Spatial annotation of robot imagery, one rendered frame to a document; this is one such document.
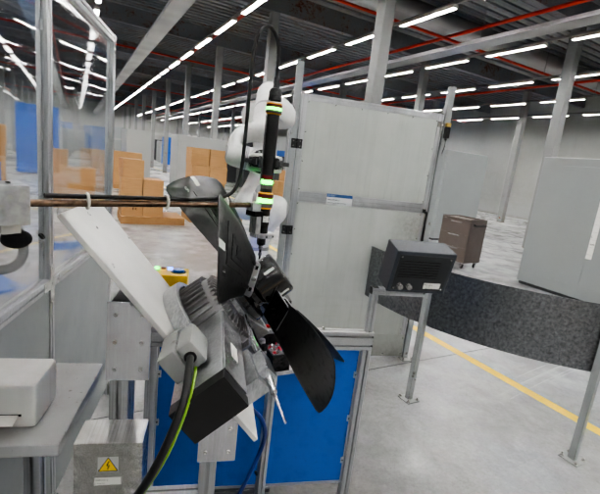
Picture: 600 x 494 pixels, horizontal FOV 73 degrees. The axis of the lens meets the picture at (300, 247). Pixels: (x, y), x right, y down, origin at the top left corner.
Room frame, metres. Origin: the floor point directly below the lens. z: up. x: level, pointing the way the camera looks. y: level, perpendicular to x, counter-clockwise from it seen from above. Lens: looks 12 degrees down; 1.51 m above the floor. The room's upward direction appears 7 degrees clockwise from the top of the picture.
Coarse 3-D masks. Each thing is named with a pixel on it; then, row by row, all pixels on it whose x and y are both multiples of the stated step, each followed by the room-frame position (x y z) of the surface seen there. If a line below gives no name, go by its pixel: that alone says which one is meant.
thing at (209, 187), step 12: (180, 180) 1.07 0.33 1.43; (192, 180) 1.11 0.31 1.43; (204, 180) 1.15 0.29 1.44; (216, 180) 1.20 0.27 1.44; (168, 192) 1.02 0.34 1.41; (180, 192) 1.05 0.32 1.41; (192, 192) 1.08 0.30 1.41; (204, 192) 1.11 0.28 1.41; (216, 192) 1.15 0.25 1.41; (192, 216) 1.04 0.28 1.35; (204, 216) 1.06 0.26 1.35; (216, 216) 1.09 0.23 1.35; (204, 228) 1.04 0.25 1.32; (216, 228) 1.06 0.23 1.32; (216, 240) 1.04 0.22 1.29
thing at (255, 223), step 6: (252, 204) 1.10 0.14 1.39; (258, 204) 1.11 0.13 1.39; (246, 210) 1.12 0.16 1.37; (252, 210) 1.10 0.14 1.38; (258, 210) 1.11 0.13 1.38; (252, 216) 1.10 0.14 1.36; (258, 216) 1.11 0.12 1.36; (252, 222) 1.12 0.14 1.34; (258, 222) 1.12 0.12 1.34; (252, 228) 1.12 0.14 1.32; (258, 228) 1.12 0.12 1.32; (252, 234) 1.12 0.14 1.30; (258, 234) 1.11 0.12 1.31; (264, 234) 1.12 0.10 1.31; (270, 234) 1.13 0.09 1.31
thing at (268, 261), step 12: (264, 264) 1.03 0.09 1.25; (276, 264) 1.11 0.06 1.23; (264, 276) 1.00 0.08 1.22; (276, 276) 1.00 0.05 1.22; (264, 288) 1.00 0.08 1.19; (276, 288) 1.01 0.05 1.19; (240, 300) 0.98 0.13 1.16; (252, 300) 1.00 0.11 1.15; (264, 300) 1.01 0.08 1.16; (252, 312) 0.98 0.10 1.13
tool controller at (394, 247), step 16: (400, 240) 1.65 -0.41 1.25; (384, 256) 1.66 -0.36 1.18; (400, 256) 1.56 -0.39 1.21; (416, 256) 1.57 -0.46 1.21; (432, 256) 1.59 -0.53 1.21; (448, 256) 1.60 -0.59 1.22; (384, 272) 1.64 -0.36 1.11; (400, 272) 1.58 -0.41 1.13; (416, 272) 1.59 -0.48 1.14; (432, 272) 1.61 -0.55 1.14; (448, 272) 1.63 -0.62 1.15; (400, 288) 1.58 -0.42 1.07; (416, 288) 1.62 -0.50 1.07; (432, 288) 1.63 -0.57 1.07
